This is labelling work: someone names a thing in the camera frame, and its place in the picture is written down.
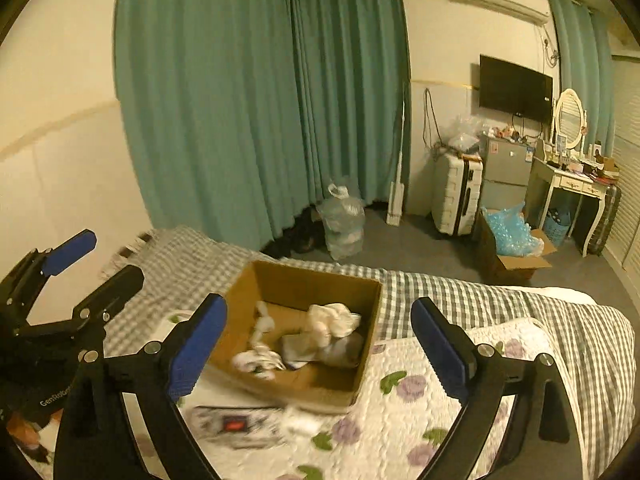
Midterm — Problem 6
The large green curtain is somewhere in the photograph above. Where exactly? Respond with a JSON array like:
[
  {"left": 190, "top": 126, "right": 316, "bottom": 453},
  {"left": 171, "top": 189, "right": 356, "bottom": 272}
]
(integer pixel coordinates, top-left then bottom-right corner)
[{"left": 114, "top": 0, "right": 410, "bottom": 249}]

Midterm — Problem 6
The cardboard box on floor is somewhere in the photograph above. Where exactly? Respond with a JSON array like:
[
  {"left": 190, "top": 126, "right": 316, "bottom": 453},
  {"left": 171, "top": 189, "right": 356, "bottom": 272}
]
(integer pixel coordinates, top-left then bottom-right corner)
[{"left": 474, "top": 212, "right": 556, "bottom": 285}]

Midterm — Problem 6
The white suitcase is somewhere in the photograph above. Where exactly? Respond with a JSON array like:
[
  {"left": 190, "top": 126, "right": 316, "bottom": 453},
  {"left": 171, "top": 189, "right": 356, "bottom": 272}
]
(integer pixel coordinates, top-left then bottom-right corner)
[{"left": 432, "top": 153, "right": 483, "bottom": 236}]

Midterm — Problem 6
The cream crumpled cloth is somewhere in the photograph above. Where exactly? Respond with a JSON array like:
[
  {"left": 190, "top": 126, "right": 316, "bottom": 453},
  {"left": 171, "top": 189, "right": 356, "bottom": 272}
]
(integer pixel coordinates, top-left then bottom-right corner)
[{"left": 305, "top": 302, "right": 361, "bottom": 348}]

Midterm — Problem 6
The black white floral tissue box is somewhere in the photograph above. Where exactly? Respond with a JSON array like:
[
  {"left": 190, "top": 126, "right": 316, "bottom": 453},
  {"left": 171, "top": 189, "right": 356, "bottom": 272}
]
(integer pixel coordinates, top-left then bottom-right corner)
[{"left": 186, "top": 405, "right": 286, "bottom": 450}]

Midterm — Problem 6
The clear plastic bag on suitcase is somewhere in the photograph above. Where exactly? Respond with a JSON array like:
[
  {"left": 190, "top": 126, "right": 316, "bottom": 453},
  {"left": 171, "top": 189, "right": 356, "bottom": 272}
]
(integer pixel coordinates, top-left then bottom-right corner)
[{"left": 445, "top": 116, "right": 485, "bottom": 154}]

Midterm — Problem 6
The clear water jug in bag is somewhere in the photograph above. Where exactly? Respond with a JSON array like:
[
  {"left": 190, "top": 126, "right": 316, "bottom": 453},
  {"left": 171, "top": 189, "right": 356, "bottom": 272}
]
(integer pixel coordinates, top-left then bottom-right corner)
[{"left": 317, "top": 182, "right": 366, "bottom": 261}]

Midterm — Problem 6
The white louvred wardrobe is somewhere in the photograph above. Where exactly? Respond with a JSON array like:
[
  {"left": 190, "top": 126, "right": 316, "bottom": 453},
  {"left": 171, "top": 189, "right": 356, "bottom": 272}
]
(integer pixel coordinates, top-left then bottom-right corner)
[{"left": 602, "top": 52, "right": 640, "bottom": 286}]

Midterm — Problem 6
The person's hand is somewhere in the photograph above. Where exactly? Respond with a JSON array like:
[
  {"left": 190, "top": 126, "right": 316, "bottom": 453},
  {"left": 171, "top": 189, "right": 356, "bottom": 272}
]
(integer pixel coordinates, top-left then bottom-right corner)
[{"left": 6, "top": 410, "right": 63, "bottom": 464}]

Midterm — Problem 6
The small grey refrigerator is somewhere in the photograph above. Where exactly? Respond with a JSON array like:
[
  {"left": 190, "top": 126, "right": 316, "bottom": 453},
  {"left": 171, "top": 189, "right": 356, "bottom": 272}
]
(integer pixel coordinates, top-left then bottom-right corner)
[{"left": 480, "top": 136, "right": 534, "bottom": 210}]

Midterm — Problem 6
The green curtain by wardrobe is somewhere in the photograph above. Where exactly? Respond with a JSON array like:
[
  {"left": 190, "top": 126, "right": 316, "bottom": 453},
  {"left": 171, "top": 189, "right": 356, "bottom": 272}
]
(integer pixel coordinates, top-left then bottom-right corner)
[{"left": 548, "top": 0, "right": 615, "bottom": 156}]

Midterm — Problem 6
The black wall television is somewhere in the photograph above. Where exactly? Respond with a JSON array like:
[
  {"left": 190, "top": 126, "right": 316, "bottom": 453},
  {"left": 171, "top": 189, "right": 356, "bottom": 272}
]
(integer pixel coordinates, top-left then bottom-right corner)
[{"left": 478, "top": 54, "right": 553, "bottom": 124}]

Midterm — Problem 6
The white mop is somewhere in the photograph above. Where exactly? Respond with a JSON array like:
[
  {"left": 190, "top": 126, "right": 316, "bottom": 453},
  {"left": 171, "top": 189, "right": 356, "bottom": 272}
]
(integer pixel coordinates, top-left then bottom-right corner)
[{"left": 386, "top": 86, "right": 407, "bottom": 226}]

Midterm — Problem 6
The brown cardboard box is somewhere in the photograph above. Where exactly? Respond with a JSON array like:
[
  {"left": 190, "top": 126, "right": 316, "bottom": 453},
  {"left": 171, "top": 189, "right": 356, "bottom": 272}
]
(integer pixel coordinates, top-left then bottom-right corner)
[{"left": 208, "top": 261, "right": 383, "bottom": 415}]

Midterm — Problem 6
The white dressing table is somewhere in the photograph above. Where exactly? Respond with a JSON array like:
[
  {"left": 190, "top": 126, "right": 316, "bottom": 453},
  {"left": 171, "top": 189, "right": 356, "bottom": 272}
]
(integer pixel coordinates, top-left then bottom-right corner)
[{"left": 524, "top": 157, "right": 608, "bottom": 258}]

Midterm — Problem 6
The white floral quilt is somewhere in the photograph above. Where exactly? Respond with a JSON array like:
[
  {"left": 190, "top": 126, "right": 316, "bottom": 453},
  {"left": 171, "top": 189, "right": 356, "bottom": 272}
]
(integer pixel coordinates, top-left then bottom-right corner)
[{"left": 124, "top": 309, "right": 557, "bottom": 480}]

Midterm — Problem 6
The checked stool beside table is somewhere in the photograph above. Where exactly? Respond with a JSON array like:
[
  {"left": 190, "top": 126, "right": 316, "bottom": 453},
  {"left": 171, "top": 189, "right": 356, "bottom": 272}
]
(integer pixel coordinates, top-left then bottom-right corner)
[{"left": 588, "top": 184, "right": 622, "bottom": 256}]

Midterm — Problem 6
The white oval vanity mirror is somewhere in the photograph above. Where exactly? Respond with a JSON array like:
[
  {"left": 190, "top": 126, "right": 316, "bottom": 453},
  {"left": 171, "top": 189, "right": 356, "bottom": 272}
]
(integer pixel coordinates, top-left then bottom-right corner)
[{"left": 552, "top": 89, "right": 587, "bottom": 154}]

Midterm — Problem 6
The grey checked bed sheet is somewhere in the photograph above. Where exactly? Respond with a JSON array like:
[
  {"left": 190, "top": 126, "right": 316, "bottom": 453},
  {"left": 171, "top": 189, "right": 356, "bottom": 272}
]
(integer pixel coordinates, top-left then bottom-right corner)
[{"left": 105, "top": 227, "right": 637, "bottom": 478}]

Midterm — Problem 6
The blue basket under table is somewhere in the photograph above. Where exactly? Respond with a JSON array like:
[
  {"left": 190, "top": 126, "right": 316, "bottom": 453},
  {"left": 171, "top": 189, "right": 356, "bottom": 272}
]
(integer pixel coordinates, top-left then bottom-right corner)
[{"left": 542, "top": 208, "right": 572, "bottom": 248}]

